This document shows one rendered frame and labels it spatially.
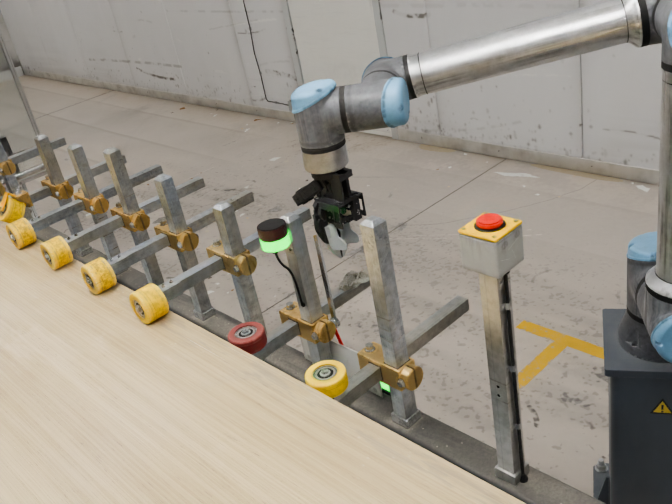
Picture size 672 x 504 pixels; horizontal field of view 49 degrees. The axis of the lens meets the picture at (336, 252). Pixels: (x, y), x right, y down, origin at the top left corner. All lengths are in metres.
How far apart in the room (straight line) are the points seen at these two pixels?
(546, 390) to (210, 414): 1.57
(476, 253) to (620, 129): 3.01
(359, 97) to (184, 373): 0.65
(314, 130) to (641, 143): 2.85
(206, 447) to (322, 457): 0.21
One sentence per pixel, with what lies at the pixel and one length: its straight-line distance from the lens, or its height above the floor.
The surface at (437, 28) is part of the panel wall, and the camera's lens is 4.59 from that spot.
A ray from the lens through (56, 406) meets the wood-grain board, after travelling 1.59.
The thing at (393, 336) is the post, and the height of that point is 0.93.
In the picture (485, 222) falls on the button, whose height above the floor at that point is 1.23.
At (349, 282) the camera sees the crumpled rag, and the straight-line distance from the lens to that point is 1.75.
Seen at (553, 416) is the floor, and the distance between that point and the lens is 2.62.
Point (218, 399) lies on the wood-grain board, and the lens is 1.43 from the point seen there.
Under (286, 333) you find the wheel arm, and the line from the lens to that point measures 1.64.
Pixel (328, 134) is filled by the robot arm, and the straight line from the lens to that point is 1.43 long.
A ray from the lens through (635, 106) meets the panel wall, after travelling 4.03.
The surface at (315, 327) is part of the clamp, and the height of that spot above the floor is 0.86.
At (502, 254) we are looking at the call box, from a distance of 1.13.
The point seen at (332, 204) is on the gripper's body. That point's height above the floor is 1.15.
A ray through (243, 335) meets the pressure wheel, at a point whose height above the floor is 0.90.
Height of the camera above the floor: 1.75
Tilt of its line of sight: 28 degrees down
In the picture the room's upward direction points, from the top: 12 degrees counter-clockwise
